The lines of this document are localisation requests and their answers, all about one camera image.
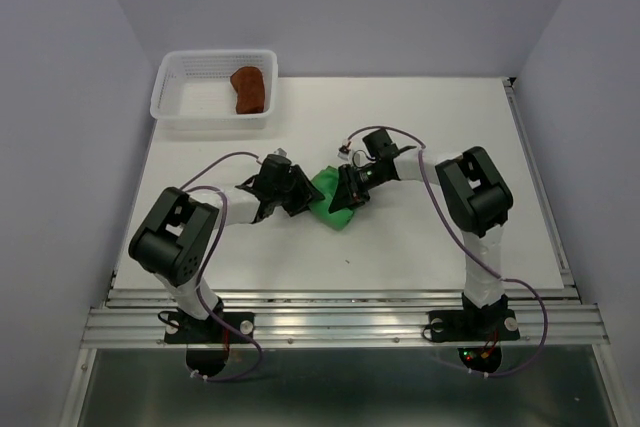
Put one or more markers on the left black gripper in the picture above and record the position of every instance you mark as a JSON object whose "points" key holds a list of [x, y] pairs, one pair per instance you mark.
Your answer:
{"points": [[304, 191]]}

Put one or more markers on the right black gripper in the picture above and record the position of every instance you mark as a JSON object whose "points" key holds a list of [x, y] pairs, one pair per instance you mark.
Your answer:
{"points": [[348, 194]]}

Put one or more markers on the green towel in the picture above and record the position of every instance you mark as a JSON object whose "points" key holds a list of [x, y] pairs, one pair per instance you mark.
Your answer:
{"points": [[326, 182]]}

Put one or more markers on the brown towel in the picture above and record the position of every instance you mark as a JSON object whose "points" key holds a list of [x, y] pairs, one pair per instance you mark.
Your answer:
{"points": [[248, 84]]}

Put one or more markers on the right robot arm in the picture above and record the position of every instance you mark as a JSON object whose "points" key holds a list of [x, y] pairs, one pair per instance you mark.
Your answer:
{"points": [[472, 201]]}

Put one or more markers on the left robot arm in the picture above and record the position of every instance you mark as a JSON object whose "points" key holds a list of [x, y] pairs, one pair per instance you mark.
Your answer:
{"points": [[176, 238]]}

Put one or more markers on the white plastic perforated basket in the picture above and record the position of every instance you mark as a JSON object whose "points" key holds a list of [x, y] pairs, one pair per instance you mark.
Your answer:
{"points": [[193, 89]]}

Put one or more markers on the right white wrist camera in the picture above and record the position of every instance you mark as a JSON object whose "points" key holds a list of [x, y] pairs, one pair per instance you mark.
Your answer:
{"points": [[355, 157]]}

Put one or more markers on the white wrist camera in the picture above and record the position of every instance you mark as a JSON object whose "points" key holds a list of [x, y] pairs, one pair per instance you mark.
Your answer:
{"points": [[355, 157], [280, 152]]}

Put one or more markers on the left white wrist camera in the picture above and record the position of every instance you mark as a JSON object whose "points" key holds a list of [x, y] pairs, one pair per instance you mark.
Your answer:
{"points": [[280, 152]]}

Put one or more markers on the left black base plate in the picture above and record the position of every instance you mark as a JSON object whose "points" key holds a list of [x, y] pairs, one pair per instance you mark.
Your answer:
{"points": [[235, 329]]}

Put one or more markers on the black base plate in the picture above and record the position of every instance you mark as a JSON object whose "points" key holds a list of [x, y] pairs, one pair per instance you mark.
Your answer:
{"points": [[235, 329], [466, 327]]}

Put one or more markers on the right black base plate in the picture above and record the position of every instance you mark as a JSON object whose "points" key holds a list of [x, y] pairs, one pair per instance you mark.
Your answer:
{"points": [[466, 327]]}

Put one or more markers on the aluminium rail frame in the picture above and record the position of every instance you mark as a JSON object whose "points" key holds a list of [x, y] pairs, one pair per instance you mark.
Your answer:
{"points": [[339, 316]]}

